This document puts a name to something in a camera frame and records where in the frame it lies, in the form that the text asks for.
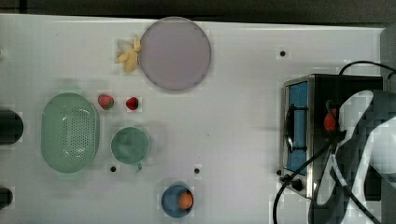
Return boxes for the red plush ketchup bottle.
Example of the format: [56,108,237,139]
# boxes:
[323,109,336,132]

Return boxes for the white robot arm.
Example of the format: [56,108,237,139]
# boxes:
[308,91,395,224]

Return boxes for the black toaster oven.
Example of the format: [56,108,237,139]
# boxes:
[282,74,383,199]

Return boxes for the purple round plate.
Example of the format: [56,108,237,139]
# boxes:
[138,17,211,91]

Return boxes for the red strawberry toy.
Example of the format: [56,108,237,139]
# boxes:
[98,94,114,110]
[125,97,139,110]

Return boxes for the green cup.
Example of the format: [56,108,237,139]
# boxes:
[110,127,149,172]

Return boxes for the yellow plush banana peel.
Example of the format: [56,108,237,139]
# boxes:
[115,35,141,73]

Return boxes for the orange ball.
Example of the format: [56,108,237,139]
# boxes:
[178,191,193,210]

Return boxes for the blue bowl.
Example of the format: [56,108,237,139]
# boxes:
[162,185,193,218]

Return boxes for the green perforated colander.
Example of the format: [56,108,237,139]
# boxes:
[41,92,100,174]

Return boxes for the black cylinder upper left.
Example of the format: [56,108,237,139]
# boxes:
[0,110,23,146]

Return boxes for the black cylinder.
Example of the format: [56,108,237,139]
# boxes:
[0,110,23,146]
[0,187,13,210]

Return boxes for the black cylinder lower left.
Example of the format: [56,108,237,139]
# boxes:
[0,187,13,210]

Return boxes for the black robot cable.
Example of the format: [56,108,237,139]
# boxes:
[272,100,382,224]

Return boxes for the black oven power cable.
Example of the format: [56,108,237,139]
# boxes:
[338,60,396,82]

